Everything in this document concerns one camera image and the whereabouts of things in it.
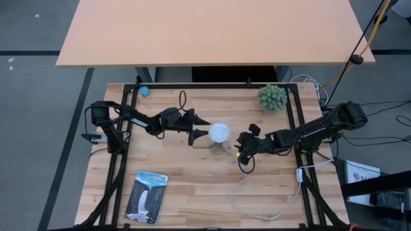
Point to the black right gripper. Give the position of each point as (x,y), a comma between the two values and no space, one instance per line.
(263,144)

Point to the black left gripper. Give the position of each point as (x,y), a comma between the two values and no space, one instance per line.
(183,122)

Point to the white flood lightbulb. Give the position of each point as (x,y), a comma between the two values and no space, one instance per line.
(219,132)

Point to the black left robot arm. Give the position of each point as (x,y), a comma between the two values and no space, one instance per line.
(141,120)

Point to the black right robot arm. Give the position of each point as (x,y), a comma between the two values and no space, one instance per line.
(314,131)

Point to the green plant in white pot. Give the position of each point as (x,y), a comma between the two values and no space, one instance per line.
(272,98)

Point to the Yellowstone waterfall booklet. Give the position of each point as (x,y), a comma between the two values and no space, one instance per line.
(146,199)

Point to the light wooden desk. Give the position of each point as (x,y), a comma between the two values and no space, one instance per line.
(212,32)

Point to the white printed box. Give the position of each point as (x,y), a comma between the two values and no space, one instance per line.
(359,171)

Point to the red button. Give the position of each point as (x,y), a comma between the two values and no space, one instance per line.
(354,227)

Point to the black aluminium table frame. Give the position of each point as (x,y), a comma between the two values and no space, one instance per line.
(208,86)

